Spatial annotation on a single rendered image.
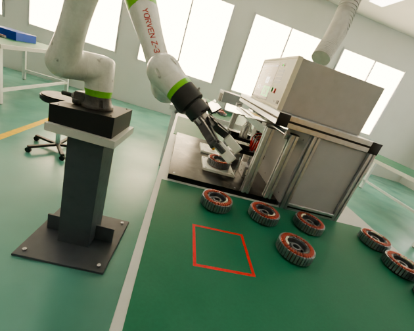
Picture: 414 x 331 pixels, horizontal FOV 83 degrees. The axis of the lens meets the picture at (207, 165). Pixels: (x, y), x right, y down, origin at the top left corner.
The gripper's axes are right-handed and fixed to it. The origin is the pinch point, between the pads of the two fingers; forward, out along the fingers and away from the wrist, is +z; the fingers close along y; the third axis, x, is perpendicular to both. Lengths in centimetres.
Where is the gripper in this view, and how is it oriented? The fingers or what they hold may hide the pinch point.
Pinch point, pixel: (233, 153)
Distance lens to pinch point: 76.7
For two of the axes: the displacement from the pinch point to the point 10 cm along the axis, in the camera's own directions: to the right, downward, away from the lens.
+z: 6.5, 7.6, 0.3
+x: 7.1, -5.9, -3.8
